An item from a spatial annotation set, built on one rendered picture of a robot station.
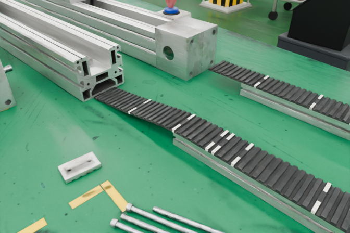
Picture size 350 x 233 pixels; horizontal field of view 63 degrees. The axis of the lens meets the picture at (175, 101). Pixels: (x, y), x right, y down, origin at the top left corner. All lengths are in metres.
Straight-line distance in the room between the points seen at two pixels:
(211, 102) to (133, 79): 0.18
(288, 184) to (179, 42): 0.34
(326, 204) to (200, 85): 0.33
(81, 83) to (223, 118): 0.26
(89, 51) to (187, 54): 0.20
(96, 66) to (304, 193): 0.42
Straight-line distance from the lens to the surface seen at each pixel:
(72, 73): 0.54
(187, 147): 0.42
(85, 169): 0.41
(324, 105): 0.53
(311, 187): 0.38
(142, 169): 0.41
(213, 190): 0.39
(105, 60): 0.58
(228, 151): 0.39
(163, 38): 0.61
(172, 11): 0.81
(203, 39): 0.60
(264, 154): 0.40
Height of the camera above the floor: 1.08
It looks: 34 degrees down
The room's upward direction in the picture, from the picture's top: straight up
